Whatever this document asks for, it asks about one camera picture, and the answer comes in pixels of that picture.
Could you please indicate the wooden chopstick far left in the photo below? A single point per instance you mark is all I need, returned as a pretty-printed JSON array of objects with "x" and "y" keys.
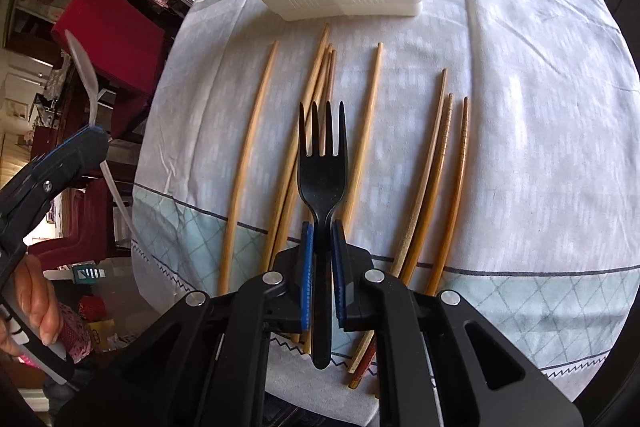
[{"x": 241, "y": 173}]

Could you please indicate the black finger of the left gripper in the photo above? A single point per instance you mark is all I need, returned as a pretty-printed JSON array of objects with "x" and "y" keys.
[{"x": 27, "y": 197}]

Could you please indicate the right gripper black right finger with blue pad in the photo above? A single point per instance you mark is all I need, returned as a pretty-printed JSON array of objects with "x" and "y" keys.
[{"x": 440, "y": 362}]

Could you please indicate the white patterned tablecloth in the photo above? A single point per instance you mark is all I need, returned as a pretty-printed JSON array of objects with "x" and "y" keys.
[{"x": 547, "y": 240}]

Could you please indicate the clear plastic spoon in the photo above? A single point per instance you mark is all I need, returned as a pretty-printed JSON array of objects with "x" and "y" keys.
[{"x": 87, "y": 75}]

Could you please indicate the light wooden chopstick right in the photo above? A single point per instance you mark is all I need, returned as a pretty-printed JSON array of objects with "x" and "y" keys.
[{"x": 366, "y": 348}]

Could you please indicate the red chair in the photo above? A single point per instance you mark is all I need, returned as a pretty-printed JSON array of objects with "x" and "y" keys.
[{"x": 125, "y": 48}]

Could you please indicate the brown ribbed chopstick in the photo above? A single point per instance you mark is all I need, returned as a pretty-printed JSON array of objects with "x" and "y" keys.
[
  {"x": 455, "y": 201},
  {"x": 432, "y": 186}
]

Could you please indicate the person's left hand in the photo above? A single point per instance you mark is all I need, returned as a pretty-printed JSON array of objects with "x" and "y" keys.
[{"x": 36, "y": 297}]

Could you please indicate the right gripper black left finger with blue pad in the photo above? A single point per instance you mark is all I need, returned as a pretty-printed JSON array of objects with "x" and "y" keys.
[{"x": 204, "y": 361}]

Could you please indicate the wooden chopstick centre right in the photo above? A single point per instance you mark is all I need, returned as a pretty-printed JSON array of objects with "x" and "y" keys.
[{"x": 360, "y": 157}]

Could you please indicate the black plastic fork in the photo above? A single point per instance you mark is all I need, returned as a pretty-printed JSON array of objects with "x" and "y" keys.
[{"x": 322, "y": 179}]

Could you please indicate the brown ribbed chopstick far right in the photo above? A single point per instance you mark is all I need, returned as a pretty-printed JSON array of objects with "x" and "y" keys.
[{"x": 455, "y": 201}]

